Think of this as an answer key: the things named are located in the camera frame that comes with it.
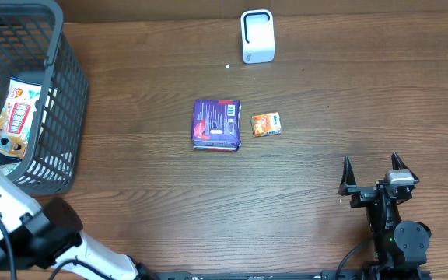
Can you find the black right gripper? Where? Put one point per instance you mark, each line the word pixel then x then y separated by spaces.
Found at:
pixel 362 194

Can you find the small orange snack packet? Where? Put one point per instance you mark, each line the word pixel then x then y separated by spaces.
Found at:
pixel 266 124

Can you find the purple red pad package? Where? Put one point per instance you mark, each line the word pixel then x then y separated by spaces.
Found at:
pixel 216 125

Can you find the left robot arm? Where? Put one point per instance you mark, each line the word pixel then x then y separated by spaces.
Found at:
pixel 52 236

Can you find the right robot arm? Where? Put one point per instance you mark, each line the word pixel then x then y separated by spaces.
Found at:
pixel 400 246

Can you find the white barcode scanner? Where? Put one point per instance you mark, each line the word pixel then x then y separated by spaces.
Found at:
pixel 258 36

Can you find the white tube item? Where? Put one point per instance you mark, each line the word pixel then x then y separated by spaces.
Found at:
pixel 6 169

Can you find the yellow snack bag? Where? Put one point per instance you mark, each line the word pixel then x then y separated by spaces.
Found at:
pixel 17 116

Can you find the dark grey plastic basket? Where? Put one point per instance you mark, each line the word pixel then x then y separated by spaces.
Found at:
pixel 34 49

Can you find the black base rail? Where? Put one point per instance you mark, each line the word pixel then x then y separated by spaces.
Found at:
pixel 323 275

